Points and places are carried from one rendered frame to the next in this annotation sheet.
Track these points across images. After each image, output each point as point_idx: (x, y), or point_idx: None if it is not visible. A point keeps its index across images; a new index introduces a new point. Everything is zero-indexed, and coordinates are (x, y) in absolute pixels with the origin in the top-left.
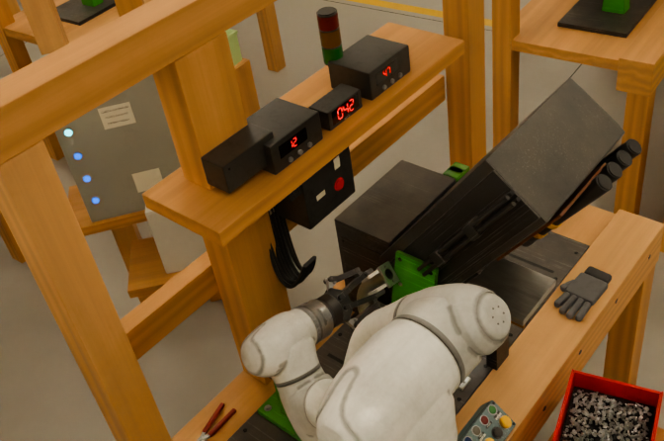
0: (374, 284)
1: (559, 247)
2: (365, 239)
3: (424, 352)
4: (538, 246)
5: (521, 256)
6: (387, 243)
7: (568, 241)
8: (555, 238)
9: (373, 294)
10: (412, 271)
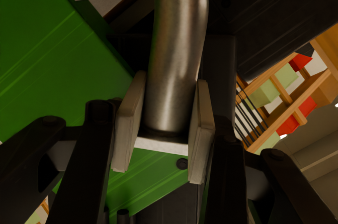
0: (162, 72)
1: (107, 3)
2: (312, 0)
3: None
4: None
5: None
6: (247, 77)
7: (110, 7)
8: None
9: (114, 142)
10: (130, 174)
